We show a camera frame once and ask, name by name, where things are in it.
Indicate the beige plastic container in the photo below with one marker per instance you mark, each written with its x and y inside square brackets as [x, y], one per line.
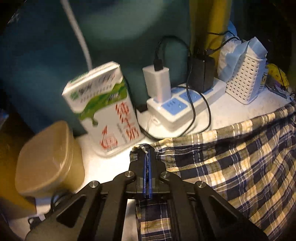
[46, 160]

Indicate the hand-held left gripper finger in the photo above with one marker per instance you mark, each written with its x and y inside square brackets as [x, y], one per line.
[149, 171]
[145, 171]

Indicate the white charger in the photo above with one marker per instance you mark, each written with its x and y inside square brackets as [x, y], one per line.
[157, 85]

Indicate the white desk lamp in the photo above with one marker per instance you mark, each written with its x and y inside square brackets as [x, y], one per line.
[78, 34]

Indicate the yellow curtain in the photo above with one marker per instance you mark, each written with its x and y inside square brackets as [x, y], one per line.
[208, 18]

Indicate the teal curtain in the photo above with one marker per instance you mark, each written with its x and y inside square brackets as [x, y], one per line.
[34, 58]

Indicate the plaid pants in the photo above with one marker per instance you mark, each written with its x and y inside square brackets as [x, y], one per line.
[242, 157]

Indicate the black charger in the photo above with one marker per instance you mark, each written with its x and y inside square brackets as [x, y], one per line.
[201, 74]

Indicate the yellow snack bag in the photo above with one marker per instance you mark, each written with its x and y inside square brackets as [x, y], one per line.
[276, 74]

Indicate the white power strip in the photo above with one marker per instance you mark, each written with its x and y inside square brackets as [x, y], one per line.
[180, 109]

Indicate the white plastic bag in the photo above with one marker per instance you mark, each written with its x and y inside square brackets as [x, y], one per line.
[231, 55]

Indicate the green and white milk carton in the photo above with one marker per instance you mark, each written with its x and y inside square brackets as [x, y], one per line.
[106, 111]

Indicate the white mug with bear print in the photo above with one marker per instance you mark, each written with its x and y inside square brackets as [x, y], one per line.
[264, 78]

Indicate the white perforated basket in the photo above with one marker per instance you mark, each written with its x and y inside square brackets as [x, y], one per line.
[245, 78]

